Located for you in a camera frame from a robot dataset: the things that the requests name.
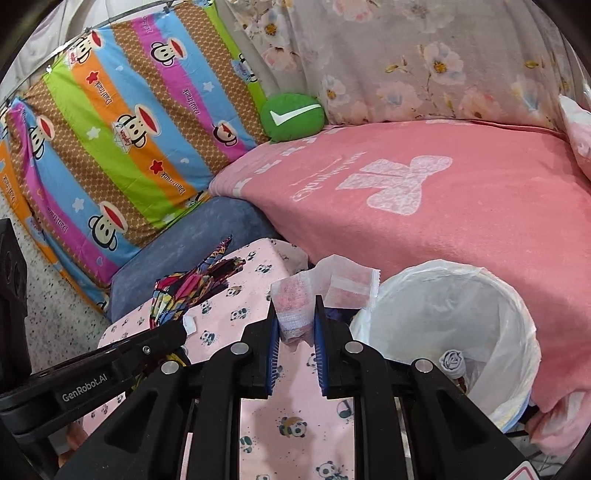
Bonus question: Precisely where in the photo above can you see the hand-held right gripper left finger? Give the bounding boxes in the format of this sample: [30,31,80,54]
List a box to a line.
[55,314,282,480]

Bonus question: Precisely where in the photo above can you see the pink blanket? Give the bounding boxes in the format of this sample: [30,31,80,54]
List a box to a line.
[209,117,591,455]

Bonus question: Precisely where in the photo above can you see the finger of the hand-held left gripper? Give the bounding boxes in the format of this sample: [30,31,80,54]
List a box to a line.
[92,318,190,371]

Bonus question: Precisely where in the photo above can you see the clear plastic packet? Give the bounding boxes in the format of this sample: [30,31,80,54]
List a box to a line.
[270,254,382,347]

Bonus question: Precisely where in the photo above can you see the large striped monkey print pillow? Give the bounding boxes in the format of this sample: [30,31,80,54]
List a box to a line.
[7,0,271,287]

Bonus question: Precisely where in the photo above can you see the grey floral sofa cover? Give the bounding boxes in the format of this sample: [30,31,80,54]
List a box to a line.
[222,0,583,132]

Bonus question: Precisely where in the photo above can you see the blue seat cushion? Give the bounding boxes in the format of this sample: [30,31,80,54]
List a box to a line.
[108,196,282,324]

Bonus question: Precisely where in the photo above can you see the printed waste bin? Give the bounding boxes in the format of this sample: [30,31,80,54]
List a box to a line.
[501,392,532,433]

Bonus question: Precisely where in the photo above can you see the pink printed pillow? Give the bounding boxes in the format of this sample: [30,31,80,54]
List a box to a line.
[558,95,591,178]

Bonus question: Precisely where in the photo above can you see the trash bin with white bag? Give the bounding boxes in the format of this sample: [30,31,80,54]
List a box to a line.
[348,259,542,428]

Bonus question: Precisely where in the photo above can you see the white grey sock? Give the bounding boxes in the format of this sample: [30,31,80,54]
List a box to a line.
[438,349,465,381]

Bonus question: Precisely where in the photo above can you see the small striped monkey print pillow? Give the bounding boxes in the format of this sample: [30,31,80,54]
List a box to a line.
[0,138,112,315]

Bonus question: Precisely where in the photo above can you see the green round cushion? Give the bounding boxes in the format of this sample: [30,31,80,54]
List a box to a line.
[260,92,326,144]

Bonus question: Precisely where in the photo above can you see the pink panda print cloth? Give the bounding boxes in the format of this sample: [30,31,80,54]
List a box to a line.
[60,237,356,480]

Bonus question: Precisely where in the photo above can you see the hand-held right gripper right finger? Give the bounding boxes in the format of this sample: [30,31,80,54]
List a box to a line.
[314,296,527,480]

